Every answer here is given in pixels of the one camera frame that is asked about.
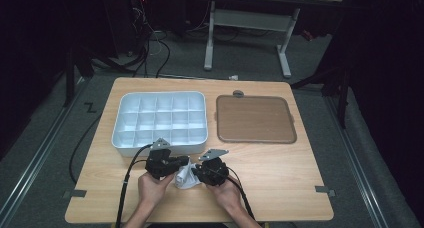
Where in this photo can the metal floor rail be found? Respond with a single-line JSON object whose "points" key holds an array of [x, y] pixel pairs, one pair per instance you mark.
{"points": [[356, 161], [36, 154]]}

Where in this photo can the person's left hand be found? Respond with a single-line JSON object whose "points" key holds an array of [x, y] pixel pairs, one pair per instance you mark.
{"points": [[153, 189]]}

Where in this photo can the grey tape piece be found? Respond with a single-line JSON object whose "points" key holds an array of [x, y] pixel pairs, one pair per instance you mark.
{"points": [[76, 193], [325, 190]]}

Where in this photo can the brown tray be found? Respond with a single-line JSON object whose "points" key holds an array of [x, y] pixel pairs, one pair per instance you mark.
{"points": [[255, 119]]}

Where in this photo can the wooden desk with white frame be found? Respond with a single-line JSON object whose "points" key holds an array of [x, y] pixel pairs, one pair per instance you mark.
{"points": [[253, 19]]}

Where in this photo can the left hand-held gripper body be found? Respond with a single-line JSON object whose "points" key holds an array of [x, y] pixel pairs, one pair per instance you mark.
{"points": [[160, 164]]}

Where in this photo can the small white floor object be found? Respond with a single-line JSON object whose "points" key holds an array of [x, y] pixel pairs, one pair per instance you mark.
{"points": [[233, 77]]}

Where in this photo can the white sock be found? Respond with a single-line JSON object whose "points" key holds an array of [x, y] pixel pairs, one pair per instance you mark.
{"points": [[186, 179]]}

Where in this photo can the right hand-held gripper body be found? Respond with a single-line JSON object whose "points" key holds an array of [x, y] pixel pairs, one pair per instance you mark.
{"points": [[213, 173]]}

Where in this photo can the person's right hand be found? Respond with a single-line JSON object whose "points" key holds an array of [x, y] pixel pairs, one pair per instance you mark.
{"points": [[226, 194]]}

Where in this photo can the black stand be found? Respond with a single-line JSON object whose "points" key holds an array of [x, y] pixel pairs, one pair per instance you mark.
{"points": [[341, 98], [70, 74]]}

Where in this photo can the white divided storage box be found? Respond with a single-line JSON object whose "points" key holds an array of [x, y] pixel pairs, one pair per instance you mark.
{"points": [[160, 121]]}

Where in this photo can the grey round knob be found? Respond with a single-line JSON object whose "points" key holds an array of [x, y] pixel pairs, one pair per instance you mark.
{"points": [[238, 94]]}

